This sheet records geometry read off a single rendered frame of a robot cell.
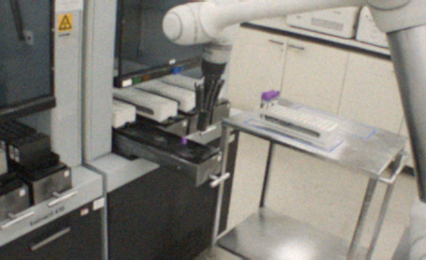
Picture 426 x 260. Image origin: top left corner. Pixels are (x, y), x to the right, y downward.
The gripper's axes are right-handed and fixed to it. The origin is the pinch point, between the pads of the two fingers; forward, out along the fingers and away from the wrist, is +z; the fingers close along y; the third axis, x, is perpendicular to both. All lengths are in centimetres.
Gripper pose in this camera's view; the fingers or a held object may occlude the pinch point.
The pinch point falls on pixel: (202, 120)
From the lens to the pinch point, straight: 147.8
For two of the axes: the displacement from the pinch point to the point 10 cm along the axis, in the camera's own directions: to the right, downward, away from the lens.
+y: -6.2, 2.1, -7.6
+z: -1.9, 9.0, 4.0
